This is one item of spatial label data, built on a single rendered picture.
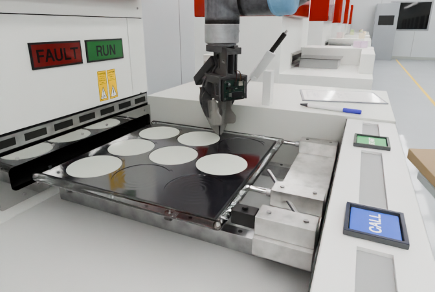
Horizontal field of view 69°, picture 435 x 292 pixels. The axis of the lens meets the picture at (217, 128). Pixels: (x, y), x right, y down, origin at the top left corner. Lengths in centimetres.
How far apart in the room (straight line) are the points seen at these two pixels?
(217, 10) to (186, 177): 34
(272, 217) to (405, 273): 18
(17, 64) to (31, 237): 30
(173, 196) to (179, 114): 41
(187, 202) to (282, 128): 37
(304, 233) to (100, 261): 30
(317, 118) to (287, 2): 27
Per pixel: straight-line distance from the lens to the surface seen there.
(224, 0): 68
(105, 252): 55
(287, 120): 77
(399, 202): 43
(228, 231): 51
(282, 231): 44
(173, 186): 54
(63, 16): 72
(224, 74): 68
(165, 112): 90
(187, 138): 75
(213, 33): 69
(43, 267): 56
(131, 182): 56
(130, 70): 86
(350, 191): 42
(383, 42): 1289
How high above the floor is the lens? 115
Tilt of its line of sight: 18 degrees down
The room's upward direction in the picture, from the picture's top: straight up
